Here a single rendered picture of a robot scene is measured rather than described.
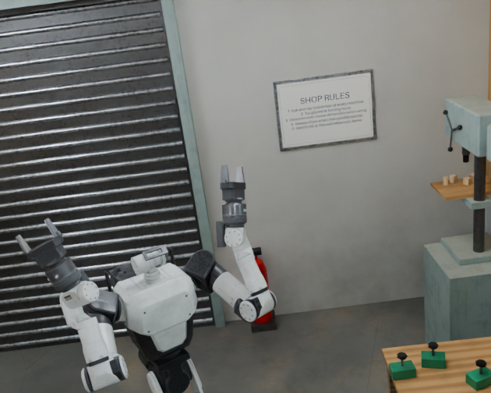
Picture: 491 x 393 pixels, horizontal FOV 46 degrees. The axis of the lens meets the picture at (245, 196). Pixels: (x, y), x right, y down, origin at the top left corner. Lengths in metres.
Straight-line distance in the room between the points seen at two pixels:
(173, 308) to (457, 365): 1.47
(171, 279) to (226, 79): 1.89
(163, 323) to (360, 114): 2.22
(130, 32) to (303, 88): 1.13
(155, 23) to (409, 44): 1.58
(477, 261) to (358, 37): 1.52
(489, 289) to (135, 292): 2.05
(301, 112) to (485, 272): 1.47
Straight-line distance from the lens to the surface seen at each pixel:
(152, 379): 2.35
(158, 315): 2.12
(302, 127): 3.83
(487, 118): 3.10
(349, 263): 4.26
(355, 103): 3.86
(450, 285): 3.36
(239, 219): 2.06
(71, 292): 1.89
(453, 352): 3.10
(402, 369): 2.89
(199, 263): 2.21
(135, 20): 3.73
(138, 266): 2.08
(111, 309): 2.09
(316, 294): 4.33
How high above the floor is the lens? 2.35
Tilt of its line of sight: 21 degrees down
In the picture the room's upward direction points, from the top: 8 degrees counter-clockwise
